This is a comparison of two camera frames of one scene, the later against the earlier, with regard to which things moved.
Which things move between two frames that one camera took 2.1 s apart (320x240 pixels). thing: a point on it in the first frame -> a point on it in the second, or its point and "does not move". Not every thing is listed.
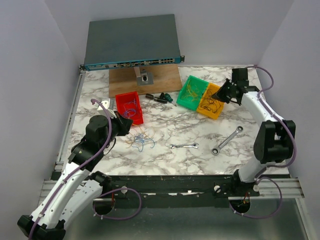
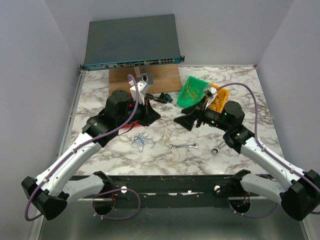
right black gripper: (219, 95) -> (188, 120)
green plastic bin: (192, 92) does not move
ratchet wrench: (215, 151) does not move
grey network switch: (132, 41) does not move
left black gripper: (125, 125) -> (149, 114)
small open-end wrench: (172, 146) does not move
